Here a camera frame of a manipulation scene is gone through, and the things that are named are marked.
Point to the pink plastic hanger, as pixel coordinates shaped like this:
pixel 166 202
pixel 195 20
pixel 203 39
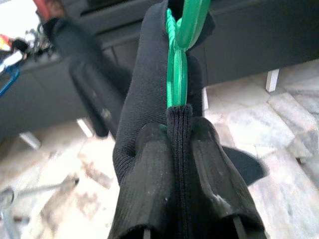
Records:
pixel 43 7

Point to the black TV cabinet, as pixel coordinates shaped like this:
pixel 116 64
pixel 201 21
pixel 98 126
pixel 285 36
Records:
pixel 249 37

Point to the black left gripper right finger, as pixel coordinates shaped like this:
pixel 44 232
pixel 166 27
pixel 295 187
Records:
pixel 219 174

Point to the black knit garment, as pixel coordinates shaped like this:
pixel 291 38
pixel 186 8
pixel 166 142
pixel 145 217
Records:
pixel 149 87

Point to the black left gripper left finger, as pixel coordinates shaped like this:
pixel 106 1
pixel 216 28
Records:
pixel 149 174

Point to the silver clothes rack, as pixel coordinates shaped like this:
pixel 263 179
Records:
pixel 37 189

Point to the green plastic hanger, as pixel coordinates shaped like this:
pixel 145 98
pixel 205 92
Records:
pixel 177 74

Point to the blue plastic hanger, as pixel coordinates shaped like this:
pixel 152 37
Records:
pixel 10 81

